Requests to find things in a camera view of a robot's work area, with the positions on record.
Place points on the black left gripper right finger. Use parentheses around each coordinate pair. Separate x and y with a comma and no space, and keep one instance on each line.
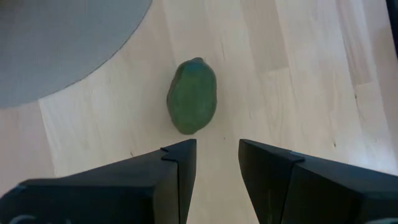
(273,186)

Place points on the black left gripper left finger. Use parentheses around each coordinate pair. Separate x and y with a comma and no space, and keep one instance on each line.
(174,180)

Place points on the dark green avocado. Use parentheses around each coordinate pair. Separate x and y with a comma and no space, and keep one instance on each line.
(192,96)

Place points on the grey round mat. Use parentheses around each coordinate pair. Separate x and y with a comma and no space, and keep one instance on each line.
(56,43)

